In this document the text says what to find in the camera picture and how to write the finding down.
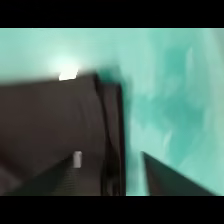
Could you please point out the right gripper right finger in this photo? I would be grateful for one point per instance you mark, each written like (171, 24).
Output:
(166, 183)

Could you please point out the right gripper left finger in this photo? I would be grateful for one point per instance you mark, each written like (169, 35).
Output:
(55, 181)

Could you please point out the dark brown garment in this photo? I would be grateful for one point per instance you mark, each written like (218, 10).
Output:
(50, 120)

